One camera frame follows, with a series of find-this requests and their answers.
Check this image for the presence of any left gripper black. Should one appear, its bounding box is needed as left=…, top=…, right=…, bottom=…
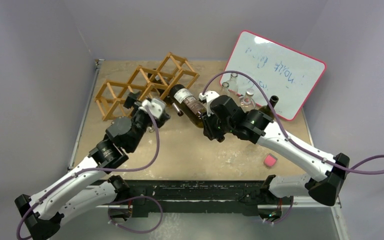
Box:
left=124, top=91, right=169, bottom=152

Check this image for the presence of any olive green wine bottle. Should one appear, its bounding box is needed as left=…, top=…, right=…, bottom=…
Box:
left=147, top=73, right=184, bottom=117

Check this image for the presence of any dark bottle beige label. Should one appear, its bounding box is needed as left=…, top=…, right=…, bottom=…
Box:
left=169, top=84, right=207, bottom=129

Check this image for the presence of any clear square glass bottle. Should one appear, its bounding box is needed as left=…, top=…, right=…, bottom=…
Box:
left=220, top=81, right=231, bottom=97

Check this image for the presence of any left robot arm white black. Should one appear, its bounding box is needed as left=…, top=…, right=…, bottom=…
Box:
left=14, top=93, right=170, bottom=240

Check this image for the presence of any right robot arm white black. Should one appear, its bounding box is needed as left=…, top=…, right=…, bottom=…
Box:
left=198, top=91, right=350, bottom=206

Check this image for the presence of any clear bottle green label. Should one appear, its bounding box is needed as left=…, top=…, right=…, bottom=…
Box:
left=238, top=88, right=256, bottom=112

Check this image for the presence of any wooden lattice wine rack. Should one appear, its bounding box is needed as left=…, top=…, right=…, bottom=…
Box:
left=94, top=52, right=200, bottom=122

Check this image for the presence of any dark green wine bottle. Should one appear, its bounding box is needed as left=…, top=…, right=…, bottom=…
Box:
left=258, top=95, right=279, bottom=119

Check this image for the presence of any pink eraser block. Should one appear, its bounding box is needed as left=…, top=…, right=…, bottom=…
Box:
left=263, top=153, right=278, bottom=168

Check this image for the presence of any pink framed whiteboard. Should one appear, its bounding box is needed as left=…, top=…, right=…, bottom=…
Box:
left=220, top=30, right=327, bottom=121

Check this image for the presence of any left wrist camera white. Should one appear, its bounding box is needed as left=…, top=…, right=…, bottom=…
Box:
left=138, top=98, right=167, bottom=120

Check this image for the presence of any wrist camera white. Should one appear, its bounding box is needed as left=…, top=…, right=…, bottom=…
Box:
left=138, top=98, right=167, bottom=120
left=198, top=90, right=220, bottom=107

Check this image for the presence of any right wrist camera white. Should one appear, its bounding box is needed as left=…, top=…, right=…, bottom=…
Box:
left=198, top=90, right=220, bottom=107

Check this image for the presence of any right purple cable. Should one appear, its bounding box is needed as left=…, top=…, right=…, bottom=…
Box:
left=202, top=70, right=384, bottom=175

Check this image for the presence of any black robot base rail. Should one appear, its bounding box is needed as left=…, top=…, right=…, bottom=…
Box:
left=113, top=180, right=294, bottom=220

